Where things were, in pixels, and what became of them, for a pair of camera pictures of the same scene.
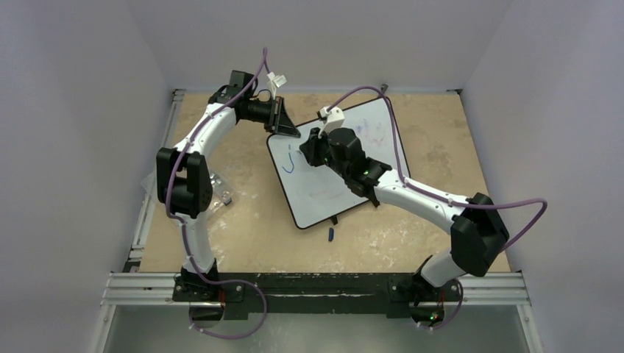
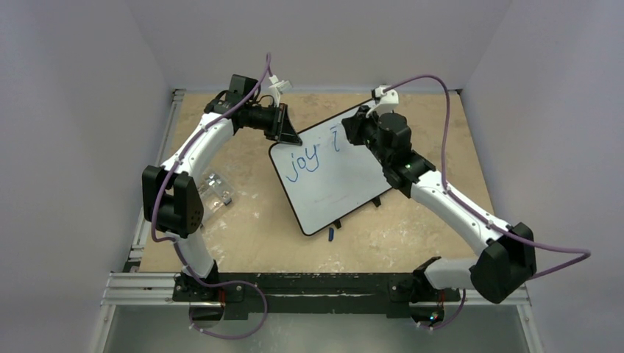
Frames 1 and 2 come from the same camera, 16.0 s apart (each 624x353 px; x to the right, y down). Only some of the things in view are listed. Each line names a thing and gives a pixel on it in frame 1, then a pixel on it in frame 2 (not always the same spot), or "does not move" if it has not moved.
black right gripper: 314,148 → 354,126
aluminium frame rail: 129,288 does not move
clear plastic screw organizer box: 222,191 does not move
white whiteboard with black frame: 313,193 does not move
